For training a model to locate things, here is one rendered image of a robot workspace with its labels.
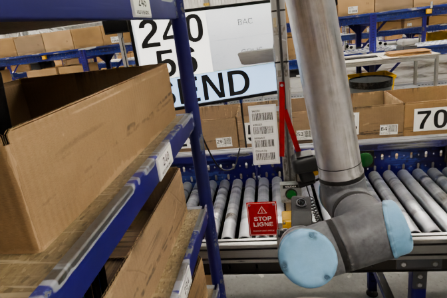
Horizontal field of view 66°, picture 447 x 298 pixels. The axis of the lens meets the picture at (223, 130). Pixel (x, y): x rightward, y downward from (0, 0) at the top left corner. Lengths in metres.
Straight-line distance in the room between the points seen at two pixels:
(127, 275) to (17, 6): 0.32
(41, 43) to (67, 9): 7.14
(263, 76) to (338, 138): 0.54
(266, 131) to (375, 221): 0.55
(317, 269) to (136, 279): 0.28
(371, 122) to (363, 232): 1.20
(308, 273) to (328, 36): 0.40
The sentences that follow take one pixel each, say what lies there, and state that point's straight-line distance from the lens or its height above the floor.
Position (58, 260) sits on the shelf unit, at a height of 1.34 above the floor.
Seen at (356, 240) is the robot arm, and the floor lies 1.14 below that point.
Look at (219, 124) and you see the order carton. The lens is 1.73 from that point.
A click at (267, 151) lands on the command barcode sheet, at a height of 1.09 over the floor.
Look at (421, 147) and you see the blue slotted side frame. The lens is 1.82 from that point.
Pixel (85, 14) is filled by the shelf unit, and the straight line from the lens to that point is 0.33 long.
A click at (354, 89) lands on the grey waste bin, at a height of 0.55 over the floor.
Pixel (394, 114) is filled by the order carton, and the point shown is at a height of 1.00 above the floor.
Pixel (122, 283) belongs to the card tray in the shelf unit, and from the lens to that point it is 0.45.
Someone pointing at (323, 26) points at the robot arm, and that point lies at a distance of 0.65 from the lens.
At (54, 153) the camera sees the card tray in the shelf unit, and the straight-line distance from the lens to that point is 0.33.
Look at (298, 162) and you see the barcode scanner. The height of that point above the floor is 1.07.
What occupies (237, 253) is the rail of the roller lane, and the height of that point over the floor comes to 0.71.
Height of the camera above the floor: 1.49
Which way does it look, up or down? 17 degrees down
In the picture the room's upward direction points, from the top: 7 degrees counter-clockwise
